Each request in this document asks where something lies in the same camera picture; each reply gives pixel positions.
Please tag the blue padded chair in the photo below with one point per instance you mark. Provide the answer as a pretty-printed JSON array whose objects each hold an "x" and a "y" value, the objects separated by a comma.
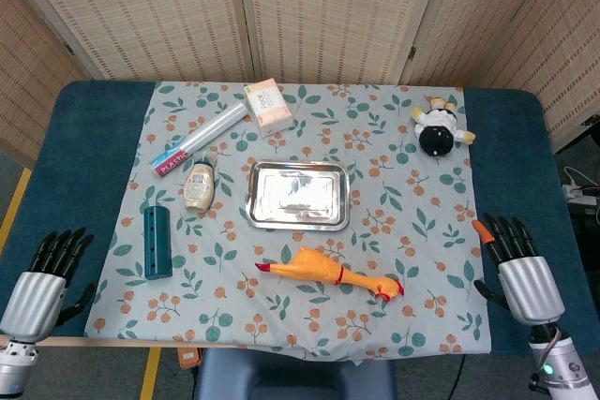
[{"x": 290, "y": 379}]

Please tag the teal cylinder with holes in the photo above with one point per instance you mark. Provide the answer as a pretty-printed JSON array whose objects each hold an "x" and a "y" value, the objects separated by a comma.
[{"x": 157, "y": 245}]

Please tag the yellow rubber chicken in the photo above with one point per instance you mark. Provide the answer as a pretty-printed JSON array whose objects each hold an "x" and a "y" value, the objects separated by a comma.
[{"x": 319, "y": 266}]

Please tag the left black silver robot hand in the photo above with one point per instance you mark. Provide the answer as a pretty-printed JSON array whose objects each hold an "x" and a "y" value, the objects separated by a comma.
[{"x": 37, "y": 297}]

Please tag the rectangular stainless steel tray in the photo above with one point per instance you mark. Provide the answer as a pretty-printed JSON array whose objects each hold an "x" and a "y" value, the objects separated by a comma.
[{"x": 300, "y": 194}]

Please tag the woven folding screen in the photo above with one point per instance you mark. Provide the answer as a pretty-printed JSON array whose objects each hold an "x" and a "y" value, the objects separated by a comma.
[{"x": 150, "y": 11}]

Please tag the small cream sauce bottle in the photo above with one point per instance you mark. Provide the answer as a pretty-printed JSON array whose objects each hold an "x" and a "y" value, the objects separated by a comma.
[{"x": 199, "y": 184}]

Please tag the white power strip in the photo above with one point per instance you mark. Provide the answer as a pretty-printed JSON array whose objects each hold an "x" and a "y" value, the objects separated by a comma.
[{"x": 579, "y": 194}]

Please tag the black screen hinge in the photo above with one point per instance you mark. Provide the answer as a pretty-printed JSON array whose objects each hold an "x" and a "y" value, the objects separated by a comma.
[
  {"x": 69, "y": 48},
  {"x": 412, "y": 52}
]

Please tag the blue felt table cover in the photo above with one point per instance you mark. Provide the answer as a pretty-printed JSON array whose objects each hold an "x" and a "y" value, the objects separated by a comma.
[{"x": 84, "y": 161}]

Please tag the pink white tissue box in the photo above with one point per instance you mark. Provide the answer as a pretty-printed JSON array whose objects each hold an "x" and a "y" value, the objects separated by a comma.
[{"x": 269, "y": 107}]

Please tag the black white cow plush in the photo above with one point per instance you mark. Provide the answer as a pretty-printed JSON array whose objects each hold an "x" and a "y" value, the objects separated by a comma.
[{"x": 436, "y": 135}]

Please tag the small orange box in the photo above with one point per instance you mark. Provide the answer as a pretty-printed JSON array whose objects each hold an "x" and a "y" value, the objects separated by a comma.
[{"x": 188, "y": 358}]

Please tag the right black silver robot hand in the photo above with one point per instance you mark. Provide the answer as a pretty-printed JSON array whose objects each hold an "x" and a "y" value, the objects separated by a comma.
[{"x": 529, "y": 287}]

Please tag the leaf and berry print tablecloth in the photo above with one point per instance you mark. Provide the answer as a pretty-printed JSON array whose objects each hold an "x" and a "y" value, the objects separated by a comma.
[{"x": 281, "y": 315}]

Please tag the plastic wrap roll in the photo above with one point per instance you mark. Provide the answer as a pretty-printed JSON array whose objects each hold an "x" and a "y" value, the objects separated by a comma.
[{"x": 206, "y": 135}]

